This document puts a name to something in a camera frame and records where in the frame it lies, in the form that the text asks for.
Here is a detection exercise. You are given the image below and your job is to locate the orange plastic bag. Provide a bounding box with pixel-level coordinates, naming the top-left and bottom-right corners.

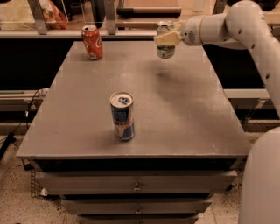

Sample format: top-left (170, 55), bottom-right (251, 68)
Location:
top-left (39, 0), bottom-right (67, 30)

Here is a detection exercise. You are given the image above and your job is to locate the grey metal shelf frame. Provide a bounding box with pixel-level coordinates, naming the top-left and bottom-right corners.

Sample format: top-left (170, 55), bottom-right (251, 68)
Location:
top-left (0, 0), bottom-right (229, 39)

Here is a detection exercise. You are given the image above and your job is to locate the black cable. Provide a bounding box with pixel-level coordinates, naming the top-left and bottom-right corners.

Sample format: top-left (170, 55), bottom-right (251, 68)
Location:
top-left (0, 89), bottom-right (40, 161)

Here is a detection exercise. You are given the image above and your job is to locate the grey metal drawer cabinet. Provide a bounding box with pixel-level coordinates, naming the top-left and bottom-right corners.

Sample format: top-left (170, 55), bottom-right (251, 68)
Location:
top-left (17, 41), bottom-right (250, 224)

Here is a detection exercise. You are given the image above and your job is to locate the green white 7up can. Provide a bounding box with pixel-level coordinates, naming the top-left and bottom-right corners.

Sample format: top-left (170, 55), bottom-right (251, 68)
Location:
top-left (157, 21), bottom-right (175, 59)

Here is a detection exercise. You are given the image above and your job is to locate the blue silver Red Bull can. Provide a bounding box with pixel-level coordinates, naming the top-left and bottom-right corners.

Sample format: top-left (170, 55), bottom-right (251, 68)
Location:
top-left (110, 92), bottom-right (134, 141)

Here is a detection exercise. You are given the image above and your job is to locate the dark flat box on shelf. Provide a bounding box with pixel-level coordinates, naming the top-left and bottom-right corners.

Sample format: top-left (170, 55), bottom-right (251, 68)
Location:
top-left (116, 0), bottom-right (181, 17)

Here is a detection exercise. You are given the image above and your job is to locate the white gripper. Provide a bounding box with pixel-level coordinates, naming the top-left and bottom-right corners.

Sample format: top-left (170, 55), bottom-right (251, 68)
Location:
top-left (154, 16), bottom-right (204, 46)

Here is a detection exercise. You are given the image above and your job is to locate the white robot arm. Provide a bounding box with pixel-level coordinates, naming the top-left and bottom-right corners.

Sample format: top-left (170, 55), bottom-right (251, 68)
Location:
top-left (154, 0), bottom-right (280, 224)

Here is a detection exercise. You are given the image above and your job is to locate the orange soda can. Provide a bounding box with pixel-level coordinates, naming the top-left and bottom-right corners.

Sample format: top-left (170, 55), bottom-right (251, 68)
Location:
top-left (81, 24), bottom-right (103, 60)

